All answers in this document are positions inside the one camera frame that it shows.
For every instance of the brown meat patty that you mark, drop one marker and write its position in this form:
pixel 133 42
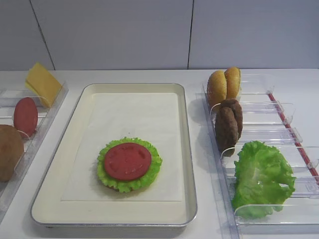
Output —
pixel 238 112
pixel 220 136

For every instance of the red tomato slice on tray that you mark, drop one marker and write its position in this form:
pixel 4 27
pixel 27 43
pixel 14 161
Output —
pixel 127 161

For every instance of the green lettuce leaf on tray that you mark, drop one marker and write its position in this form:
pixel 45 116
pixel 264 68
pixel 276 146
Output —
pixel 155 163

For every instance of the green lettuce leaf in rack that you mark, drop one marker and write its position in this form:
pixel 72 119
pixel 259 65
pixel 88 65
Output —
pixel 264 180

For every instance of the yellow cheese slice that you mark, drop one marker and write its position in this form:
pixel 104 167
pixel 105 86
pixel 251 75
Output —
pixel 42 83

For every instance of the red tomato slice in rack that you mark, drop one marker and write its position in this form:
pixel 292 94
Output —
pixel 25 117

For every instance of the left golden bun half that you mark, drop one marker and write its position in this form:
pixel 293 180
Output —
pixel 216 88

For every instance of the golden bun half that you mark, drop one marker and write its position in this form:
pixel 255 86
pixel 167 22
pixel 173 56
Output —
pixel 216 88
pixel 233 80

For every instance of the white parchment paper sheet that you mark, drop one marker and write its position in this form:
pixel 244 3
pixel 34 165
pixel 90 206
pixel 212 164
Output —
pixel 150 117

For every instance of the right golden bun half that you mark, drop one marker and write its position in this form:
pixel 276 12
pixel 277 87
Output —
pixel 233 80

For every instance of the cream metal baking tray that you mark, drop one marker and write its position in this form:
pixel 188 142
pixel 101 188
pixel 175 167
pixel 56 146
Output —
pixel 49 209

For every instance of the brown bun in left rack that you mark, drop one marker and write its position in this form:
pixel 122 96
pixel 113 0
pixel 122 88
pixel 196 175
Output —
pixel 11 150

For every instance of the clear left acrylic rack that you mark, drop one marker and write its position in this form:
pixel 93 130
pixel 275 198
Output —
pixel 8 101

